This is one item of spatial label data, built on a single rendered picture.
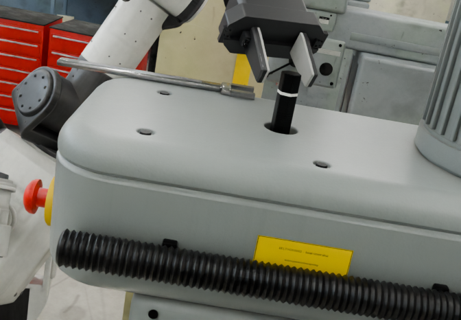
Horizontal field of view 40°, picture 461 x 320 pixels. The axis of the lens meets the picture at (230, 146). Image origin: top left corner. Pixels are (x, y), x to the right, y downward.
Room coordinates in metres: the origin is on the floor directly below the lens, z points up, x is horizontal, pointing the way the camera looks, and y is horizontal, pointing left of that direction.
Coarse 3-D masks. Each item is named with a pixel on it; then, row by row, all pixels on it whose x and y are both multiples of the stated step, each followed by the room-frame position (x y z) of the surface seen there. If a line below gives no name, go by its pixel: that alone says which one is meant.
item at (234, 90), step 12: (60, 60) 0.74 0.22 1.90; (72, 60) 0.75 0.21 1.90; (108, 72) 0.75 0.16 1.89; (120, 72) 0.75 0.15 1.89; (132, 72) 0.75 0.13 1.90; (144, 72) 0.76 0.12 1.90; (180, 84) 0.75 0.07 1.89; (192, 84) 0.75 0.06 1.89; (204, 84) 0.75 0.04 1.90; (216, 84) 0.76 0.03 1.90; (228, 84) 0.77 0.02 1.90; (240, 84) 0.78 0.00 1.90; (240, 96) 0.75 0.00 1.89; (252, 96) 0.75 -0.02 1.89
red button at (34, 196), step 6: (36, 180) 0.65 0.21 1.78; (30, 186) 0.64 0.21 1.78; (36, 186) 0.64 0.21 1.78; (42, 186) 0.66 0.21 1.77; (24, 192) 0.64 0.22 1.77; (30, 192) 0.63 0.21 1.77; (36, 192) 0.64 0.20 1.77; (42, 192) 0.64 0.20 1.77; (24, 198) 0.63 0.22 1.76; (30, 198) 0.63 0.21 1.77; (36, 198) 0.64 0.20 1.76; (42, 198) 0.64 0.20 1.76; (24, 204) 0.63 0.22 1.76; (30, 204) 0.63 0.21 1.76; (36, 204) 0.64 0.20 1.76; (42, 204) 0.64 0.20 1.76; (30, 210) 0.63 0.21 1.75; (36, 210) 0.65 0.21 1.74
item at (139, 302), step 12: (132, 300) 0.54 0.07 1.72; (144, 300) 0.54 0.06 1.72; (156, 300) 0.54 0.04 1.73; (168, 300) 0.54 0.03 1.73; (132, 312) 0.54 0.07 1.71; (144, 312) 0.53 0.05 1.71; (156, 312) 0.53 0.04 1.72; (168, 312) 0.53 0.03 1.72; (180, 312) 0.54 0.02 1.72; (192, 312) 0.54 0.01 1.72; (204, 312) 0.54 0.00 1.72; (216, 312) 0.54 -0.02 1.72; (228, 312) 0.54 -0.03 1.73; (240, 312) 0.54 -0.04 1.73; (252, 312) 0.55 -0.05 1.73
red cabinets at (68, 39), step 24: (0, 24) 5.18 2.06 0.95; (24, 24) 5.19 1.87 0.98; (48, 24) 5.30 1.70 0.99; (72, 24) 5.41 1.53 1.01; (96, 24) 5.60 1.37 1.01; (0, 48) 5.18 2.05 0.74; (24, 48) 5.18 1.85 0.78; (48, 48) 5.34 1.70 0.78; (72, 48) 5.12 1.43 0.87; (0, 72) 5.18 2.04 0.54; (24, 72) 5.17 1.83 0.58; (0, 96) 5.18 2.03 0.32
